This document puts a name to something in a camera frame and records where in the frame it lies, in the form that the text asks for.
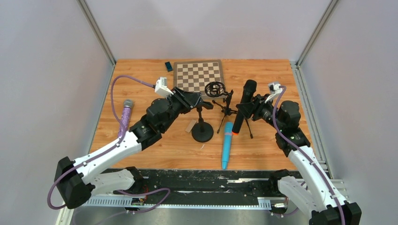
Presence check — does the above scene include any purple glitter microphone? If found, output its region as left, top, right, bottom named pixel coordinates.
left=118, top=99, right=134, bottom=137

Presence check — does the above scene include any blue microphone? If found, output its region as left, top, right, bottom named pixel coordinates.
left=221, top=122, right=233, bottom=170

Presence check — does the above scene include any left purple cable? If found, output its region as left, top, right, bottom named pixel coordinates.
left=46, top=75, right=171, bottom=225

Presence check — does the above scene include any small wooden block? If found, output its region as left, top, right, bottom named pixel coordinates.
left=185, top=120, right=197, bottom=133

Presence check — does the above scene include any blue toy brick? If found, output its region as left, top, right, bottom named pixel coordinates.
left=165, top=61, right=173, bottom=72

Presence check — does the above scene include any black round-base mic stand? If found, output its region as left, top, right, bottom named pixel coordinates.
left=191, top=105, right=214, bottom=143

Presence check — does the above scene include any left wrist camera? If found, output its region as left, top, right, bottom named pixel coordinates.
left=154, top=77, right=174, bottom=98

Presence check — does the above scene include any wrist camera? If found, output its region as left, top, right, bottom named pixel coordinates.
left=265, top=82, right=283, bottom=103
left=154, top=77, right=174, bottom=98

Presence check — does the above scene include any black microphone orange end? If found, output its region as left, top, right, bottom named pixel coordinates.
left=232, top=79, right=257, bottom=139

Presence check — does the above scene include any chessboard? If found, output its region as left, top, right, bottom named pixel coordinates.
left=173, top=60, right=225, bottom=99

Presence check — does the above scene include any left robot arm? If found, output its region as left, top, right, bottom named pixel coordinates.
left=47, top=87, right=214, bottom=210

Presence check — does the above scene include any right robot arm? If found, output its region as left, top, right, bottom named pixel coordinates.
left=237, top=94, right=362, bottom=225

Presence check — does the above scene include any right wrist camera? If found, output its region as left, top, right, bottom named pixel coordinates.
left=265, top=82, right=283, bottom=103

